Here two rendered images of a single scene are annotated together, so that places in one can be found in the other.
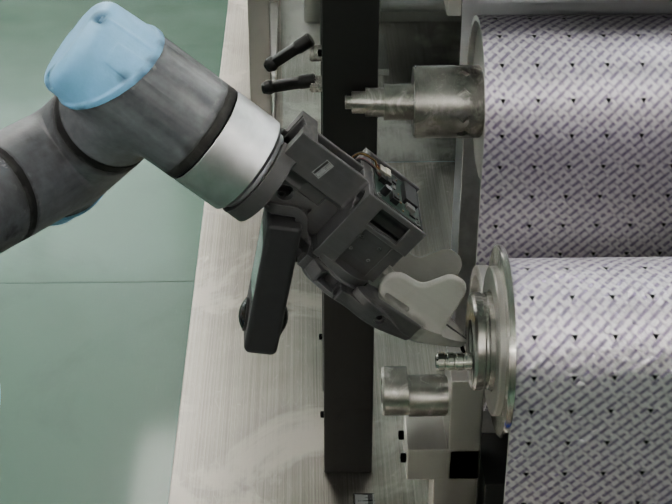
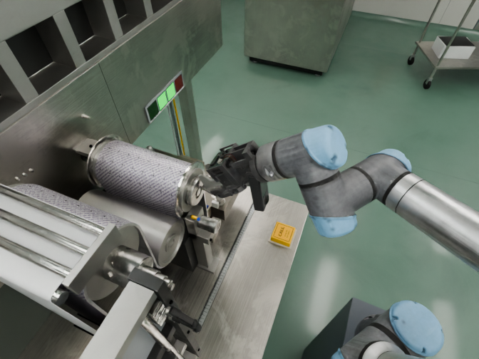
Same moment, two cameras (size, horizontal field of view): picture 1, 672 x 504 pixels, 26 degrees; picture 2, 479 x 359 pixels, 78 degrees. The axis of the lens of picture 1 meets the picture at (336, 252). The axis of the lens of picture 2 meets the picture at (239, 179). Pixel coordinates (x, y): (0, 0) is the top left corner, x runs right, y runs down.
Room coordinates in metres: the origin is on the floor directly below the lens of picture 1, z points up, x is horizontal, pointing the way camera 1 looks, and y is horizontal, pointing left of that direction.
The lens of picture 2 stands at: (1.29, 0.17, 1.84)
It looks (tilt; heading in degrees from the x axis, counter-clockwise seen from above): 51 degrees down; 204
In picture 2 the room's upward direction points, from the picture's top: straight up
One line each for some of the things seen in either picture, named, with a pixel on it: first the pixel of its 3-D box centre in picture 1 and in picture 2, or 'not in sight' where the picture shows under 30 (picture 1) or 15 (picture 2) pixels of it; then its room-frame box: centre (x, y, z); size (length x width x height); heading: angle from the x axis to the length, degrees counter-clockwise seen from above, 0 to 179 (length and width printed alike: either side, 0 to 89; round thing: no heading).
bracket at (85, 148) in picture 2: not in sight; (90, 147); (0.93, -0.42, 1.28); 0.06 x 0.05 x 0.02; 91
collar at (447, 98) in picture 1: (446, 101); (128, 268); (1.17, -0.10, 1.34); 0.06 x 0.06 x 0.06; 1
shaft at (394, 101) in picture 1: (379, 102); (157, 281); (1.17, -0.04, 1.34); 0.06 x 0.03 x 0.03; 91
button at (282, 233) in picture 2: not in sight; (283, 233); (0.76, 0.10, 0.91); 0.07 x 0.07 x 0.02; 1
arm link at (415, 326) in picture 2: not in sight; (405, 332); (0.98, 0.47, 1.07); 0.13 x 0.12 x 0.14; 146
